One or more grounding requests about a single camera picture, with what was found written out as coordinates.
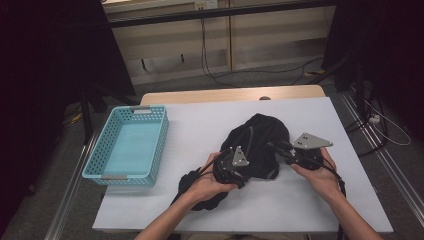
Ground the beige wooden cabinet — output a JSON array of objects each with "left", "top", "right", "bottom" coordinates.
[{"left": 101, "top": 0, "right": 336, "bottom": 86}]

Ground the white floor cable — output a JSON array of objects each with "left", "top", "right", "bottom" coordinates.
[{"left": 364, "top": 99, "right": 413, "bottom": 147}]

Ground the white wall socket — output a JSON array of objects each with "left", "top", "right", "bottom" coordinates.
[{"left": 194, "top": 0, "right": 219, "bottom": 10}]

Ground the person's left hand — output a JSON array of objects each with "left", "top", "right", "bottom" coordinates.
[{"left": 188, "top": 151, "right": 238, "bottom": 204}]

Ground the black curtain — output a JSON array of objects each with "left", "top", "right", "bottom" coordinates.
[
  {"left": 321, "top": 0, "right": 424, "bottom": 141},
  {"left": 0, "top": 0, "right": 136, "bottom": 231}
]

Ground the right hand-held gripper black cable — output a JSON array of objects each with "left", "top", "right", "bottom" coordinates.
[{"left": 318, "top": 155, "right": 348, "bottom": 240}]

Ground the black floor cable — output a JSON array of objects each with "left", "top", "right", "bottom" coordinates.
[{"left": 344, "top": 95, "right": 390, "bottom": 158}]

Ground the left hand-held gripper black cable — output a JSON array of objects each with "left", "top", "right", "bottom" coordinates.
[{"left": 171, "top": 149, "right": 233, "bottom": 206}]

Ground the blue plastic basket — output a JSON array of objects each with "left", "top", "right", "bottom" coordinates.
[{"left": 81, "top": 105, "right": 170, "bottom": 186}]

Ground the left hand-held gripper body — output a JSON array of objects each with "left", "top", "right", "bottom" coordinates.
[{"left": 213, "top": 145, "right": 250, "bottom": 189}]

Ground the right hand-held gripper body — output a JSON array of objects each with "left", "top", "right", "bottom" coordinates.
[{"left": 286, "top": 132, "right": 334, "bottom": 171}]

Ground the hand-held gripper black cable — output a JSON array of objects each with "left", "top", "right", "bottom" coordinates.
[
  {"left": 171, "top": 149, "right": 233, "bottom": 206},
  {"left": 318, "top": 155, "right": 348, "bottom": 240}
]

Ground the black sleeveless knit shirt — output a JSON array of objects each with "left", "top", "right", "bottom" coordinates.
[{"left": 171, "top": 113, "right": 291, "bottom": 212}]

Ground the person's right hand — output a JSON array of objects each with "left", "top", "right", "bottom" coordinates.
[{"left": 290, "top": 148, "right": 344, "bottom": 200}]

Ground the aluminium floor rail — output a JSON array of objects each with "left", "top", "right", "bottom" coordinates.
[
  {"left": 339, "top": 91, "right": 424, "bottom": 228},
  {"left": 43, "top": 131, "right": 103, "bottom": 240}
]

